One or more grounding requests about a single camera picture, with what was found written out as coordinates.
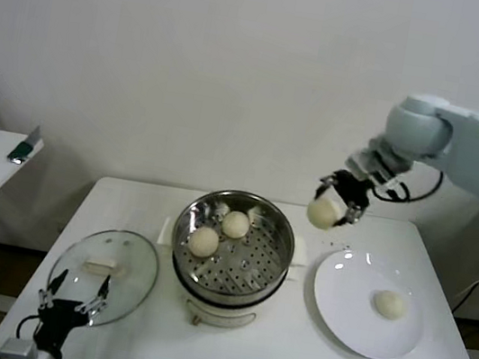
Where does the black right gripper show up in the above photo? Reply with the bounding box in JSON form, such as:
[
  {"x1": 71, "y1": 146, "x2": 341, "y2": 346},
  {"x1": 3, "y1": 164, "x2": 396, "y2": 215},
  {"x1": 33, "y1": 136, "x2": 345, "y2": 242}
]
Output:
[{"x1": 310, "y1": 166, "x2": 377, "y2": 230}]

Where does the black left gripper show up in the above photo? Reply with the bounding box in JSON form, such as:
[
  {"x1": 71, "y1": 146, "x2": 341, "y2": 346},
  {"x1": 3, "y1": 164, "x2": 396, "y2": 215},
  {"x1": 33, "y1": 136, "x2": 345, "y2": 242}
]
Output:
[{"x1": 29, "y1": 263, "x2": 113, "y2": 359}]

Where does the white steamed baozi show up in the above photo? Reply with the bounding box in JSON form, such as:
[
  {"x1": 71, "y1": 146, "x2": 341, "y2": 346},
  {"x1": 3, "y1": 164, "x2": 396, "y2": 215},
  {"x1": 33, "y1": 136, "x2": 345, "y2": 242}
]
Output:
[
  {"x1": 303, "y1": 194, "x2": 345, "y2": 233},
  {"x1": 220, "y1": 208, "x2": 252, "y2": 242},
  {"x1": 370, "y1": 288, "x2": 410, "y2": 323},
  {"x1": 185, "y1": 225, "x2": 222, "y2": 261}
]

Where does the round glass pot lid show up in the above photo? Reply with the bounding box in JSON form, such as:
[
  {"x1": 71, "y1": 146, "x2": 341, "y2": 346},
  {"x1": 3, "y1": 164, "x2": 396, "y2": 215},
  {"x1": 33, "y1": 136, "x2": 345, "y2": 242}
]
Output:
[{"x1": 41, "y1": 220, "x2": 166, "y2": 337}]

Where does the stainless steel steamer basket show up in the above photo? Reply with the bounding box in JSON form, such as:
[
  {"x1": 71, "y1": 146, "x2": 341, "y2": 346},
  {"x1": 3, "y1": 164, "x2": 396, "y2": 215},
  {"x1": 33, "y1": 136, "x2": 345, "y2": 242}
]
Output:
[{"x1": 149, "y1": 179, "x2": 317, "y2": 320}]

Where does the white round plate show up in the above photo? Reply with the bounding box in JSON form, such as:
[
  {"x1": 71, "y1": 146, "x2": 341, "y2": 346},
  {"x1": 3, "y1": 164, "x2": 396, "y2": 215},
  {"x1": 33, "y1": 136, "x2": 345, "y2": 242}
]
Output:
[{"x1": 303, "y1": 244, "x2": 434, "y2": 359}]

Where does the white electric cooker pot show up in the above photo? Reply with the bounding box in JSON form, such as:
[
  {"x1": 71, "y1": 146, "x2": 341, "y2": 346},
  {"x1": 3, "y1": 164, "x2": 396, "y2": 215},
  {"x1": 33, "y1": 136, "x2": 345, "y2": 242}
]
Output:
[{"x1": 161, "y1": 246, "x2": 303, "y2": 342}]

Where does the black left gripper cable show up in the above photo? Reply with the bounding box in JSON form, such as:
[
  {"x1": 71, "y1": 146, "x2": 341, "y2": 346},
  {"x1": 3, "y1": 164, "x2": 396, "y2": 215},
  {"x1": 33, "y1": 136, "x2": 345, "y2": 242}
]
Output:
[{"x1": 14, "y1": 311, "x2": 44, "y2": 345}]

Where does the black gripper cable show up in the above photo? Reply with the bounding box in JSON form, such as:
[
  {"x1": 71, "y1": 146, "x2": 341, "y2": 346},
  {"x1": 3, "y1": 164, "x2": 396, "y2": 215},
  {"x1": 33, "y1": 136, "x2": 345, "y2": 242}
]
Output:
[
  {"x1": 371, "y1": 158, "x2": 447, "y2": 210},
  {"x1": 14, "y1": 311, "x2": 44, "y2": 345}
]

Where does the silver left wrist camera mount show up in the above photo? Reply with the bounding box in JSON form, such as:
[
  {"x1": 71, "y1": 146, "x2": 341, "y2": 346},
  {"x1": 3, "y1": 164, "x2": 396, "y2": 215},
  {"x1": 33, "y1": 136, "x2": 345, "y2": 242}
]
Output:
[{"x1": 0, "y1": 335, "x2": 37, "y2": 359}]

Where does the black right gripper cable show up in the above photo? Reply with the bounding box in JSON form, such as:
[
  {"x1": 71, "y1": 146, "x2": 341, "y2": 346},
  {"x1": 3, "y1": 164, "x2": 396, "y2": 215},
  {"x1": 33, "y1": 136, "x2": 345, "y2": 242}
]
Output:
[{"x1": 371, "y1": 158, "x2": 447, "y2": 210}]

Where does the green handled scraper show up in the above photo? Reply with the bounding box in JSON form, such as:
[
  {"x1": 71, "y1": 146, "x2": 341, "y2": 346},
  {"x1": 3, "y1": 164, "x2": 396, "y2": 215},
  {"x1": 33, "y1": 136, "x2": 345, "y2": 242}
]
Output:
[{"x1": 6, "y1": 121, "x2": 44, "y2": 168}]

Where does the white wall cable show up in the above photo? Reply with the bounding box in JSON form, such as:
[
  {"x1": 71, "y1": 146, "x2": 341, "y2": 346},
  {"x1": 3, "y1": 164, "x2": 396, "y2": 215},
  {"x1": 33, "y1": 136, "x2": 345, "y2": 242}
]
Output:
[{"x1": 451, "y1": 250, "x2": 479, "y2": 305}]

